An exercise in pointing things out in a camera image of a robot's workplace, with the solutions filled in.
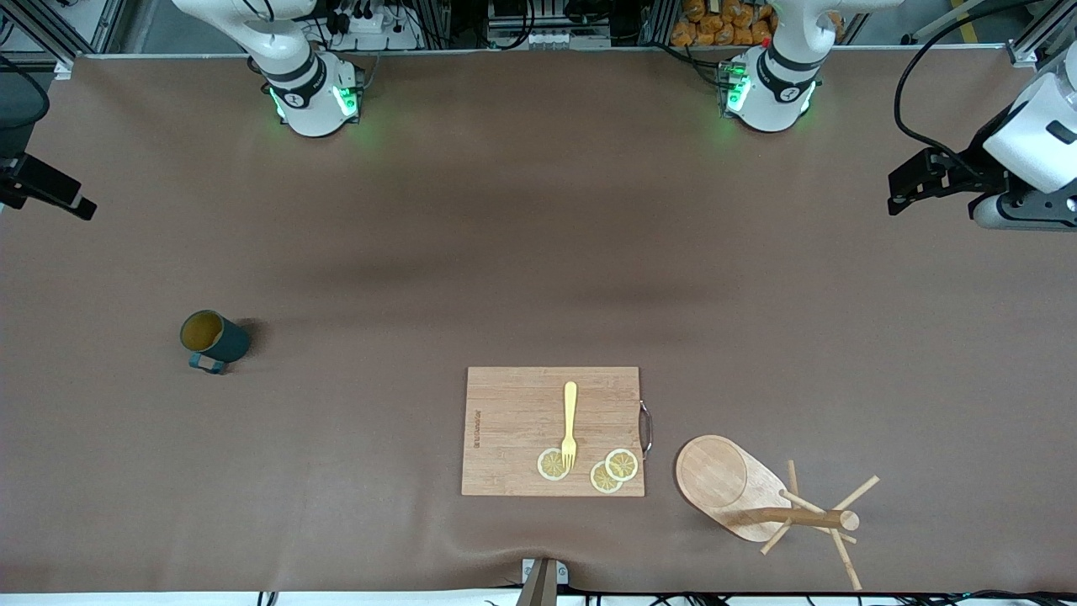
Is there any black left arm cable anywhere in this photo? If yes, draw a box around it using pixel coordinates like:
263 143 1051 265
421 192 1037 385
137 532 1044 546
894 0 1044 169

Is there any wooden mug tree rack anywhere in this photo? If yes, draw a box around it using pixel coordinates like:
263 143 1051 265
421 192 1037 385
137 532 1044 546
675 434 881 591

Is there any yellow plastic fork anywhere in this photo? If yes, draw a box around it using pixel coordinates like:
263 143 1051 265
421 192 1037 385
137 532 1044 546
561 381 579 472

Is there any dark teal mug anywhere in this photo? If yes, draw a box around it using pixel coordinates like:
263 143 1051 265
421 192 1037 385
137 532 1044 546
179 310 252 376

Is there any brown table mat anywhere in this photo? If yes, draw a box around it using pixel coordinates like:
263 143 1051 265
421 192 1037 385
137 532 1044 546
0 46 1077 595

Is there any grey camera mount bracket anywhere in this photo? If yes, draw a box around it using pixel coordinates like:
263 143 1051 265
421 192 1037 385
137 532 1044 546
515 557 570 606

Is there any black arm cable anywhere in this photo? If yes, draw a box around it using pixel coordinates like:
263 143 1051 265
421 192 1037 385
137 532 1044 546
0 55 50 161
894 0 1044 169

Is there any white power strip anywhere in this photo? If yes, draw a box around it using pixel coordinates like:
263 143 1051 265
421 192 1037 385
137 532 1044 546
324 0 424 51

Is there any orange snack packets pile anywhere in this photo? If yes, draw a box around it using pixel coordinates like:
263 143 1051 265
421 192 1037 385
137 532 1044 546
671 0 775 48

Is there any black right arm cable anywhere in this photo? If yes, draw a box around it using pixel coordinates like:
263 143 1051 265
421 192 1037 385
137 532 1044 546
0 55 50 161

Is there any aluminium frame profile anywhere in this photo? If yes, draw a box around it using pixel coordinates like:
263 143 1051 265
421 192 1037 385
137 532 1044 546
1005 0 1077 68
0 0 127 81

